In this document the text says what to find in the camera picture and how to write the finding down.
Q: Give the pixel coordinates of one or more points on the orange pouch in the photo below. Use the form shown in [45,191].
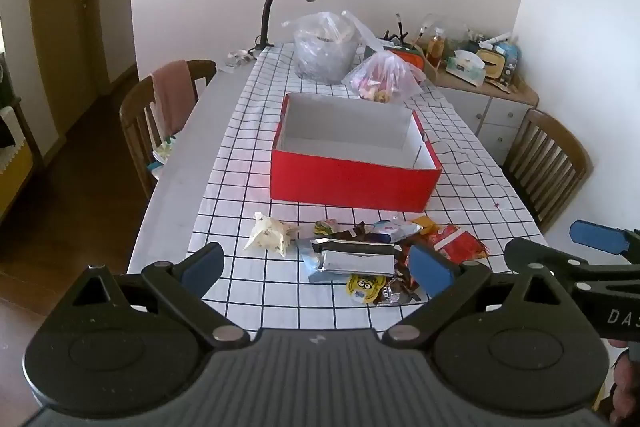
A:
[410,57]

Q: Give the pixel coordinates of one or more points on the cream snack packet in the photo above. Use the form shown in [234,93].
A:
[270,234]

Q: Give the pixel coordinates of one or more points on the blue carton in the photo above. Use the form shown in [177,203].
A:
[509,59]

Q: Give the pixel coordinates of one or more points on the dark brown snack packet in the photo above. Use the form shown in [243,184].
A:
[350,232]

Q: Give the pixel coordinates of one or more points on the small clear bag of sweets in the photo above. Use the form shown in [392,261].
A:
[380,77]

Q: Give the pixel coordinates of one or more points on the person's right hand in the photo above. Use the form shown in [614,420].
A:
[627,382]

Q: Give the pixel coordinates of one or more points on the large clear plastic bag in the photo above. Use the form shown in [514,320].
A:
[320,52]

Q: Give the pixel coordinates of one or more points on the black snack packet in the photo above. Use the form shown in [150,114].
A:
[360,247]

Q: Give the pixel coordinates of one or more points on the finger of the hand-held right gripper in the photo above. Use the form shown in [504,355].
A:
[597,237]
[545,254]

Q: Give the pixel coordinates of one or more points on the yellow cartoon snack packet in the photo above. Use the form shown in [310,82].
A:
[365,288]

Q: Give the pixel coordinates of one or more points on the red snack packet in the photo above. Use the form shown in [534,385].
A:
[457,244]

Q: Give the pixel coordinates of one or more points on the wooden chair with pink cloth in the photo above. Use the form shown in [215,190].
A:
[132,117]

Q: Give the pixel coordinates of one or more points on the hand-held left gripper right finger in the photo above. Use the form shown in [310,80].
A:
[430,269]

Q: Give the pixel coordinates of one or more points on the white sideboard cabinet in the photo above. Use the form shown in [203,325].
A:
[505,117]

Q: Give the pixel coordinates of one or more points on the checked white tablecloth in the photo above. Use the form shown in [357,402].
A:
[240,147]

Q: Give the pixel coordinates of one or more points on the white green item on seat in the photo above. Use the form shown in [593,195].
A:
[161,152]

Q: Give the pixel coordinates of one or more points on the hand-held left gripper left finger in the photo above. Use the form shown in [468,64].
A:
[202,269]

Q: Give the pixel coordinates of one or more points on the brown wooden door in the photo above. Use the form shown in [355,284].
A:
[65,22]

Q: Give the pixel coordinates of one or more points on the pink cloth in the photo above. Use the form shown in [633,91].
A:
[172,97]

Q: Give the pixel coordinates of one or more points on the small colourful candy packet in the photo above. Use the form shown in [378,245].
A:
[326,226]

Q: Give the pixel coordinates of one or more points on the silver foil snack packet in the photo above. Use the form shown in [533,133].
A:
[355,264]

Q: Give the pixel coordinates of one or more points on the yellow low cabinet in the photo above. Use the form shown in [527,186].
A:
[15,167]

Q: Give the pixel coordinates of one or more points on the glass jar with amber liquid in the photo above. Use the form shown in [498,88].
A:
[436,44]

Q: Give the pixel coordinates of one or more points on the tissue box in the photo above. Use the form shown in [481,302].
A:
[465,67]

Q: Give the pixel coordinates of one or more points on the brown orange snack packet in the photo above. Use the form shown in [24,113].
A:
[397,292]

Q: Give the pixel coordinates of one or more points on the wooden slat-back chair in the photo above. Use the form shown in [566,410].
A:
[550,157]

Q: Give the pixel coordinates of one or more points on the red cardboard box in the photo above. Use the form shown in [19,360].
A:
[350,182]

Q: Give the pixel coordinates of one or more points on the small white wrappers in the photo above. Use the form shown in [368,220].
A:
[237,58]

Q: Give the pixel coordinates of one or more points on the blue white snack packet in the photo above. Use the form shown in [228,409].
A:
[395,229]

